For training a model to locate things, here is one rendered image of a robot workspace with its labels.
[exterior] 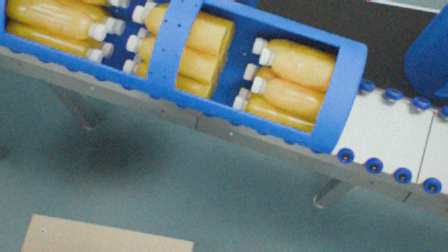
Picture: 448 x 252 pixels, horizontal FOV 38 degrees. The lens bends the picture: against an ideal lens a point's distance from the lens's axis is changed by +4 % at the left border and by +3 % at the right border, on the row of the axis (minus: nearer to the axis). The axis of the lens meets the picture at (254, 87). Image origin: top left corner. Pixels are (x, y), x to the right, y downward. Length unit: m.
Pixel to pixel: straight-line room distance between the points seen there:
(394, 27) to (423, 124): 1.00
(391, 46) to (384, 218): 0.69
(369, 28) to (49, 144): 1.38
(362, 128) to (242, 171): 0.97
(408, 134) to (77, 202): 1.40
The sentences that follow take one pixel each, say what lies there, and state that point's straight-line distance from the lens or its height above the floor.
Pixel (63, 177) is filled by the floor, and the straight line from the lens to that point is 2.68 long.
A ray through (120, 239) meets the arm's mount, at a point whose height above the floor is 1.01.
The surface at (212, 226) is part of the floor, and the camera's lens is 2.59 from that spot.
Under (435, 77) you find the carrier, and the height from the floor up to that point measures 0.35.
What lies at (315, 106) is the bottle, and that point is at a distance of 1.49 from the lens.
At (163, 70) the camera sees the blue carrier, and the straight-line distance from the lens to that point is 1.47.
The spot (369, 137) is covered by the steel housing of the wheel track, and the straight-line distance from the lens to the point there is 1.74.
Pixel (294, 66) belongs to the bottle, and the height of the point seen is 1.20.
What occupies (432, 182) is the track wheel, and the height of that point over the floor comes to 0.98.
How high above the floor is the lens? 2.58
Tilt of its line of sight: 72 degrees down
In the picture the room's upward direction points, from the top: 11 degrees clockwise
